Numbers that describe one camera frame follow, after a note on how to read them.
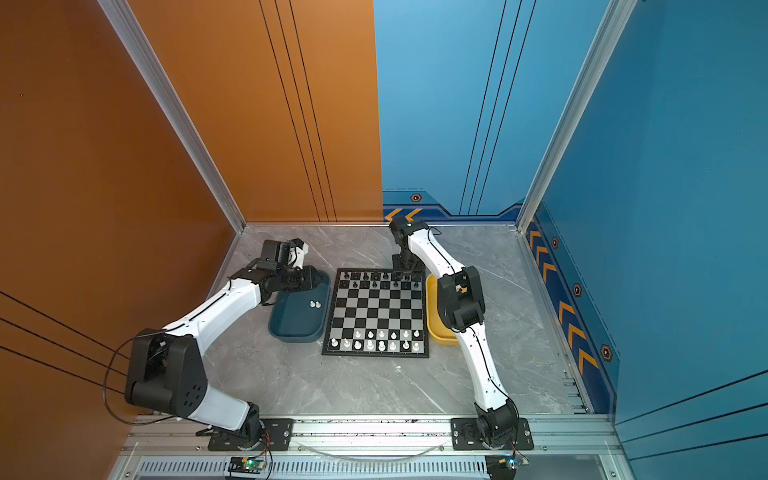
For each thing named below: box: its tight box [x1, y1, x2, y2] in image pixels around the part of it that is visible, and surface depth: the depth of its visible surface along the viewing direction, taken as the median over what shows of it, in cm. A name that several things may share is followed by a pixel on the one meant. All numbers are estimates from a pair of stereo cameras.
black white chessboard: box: [321, 268, 429, 358], surface depth 94 cm
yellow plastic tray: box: [426, 273, 459, 346], surface depth 89 cm
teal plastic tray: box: [268, 270, 331, 343], surface depth 96 cm
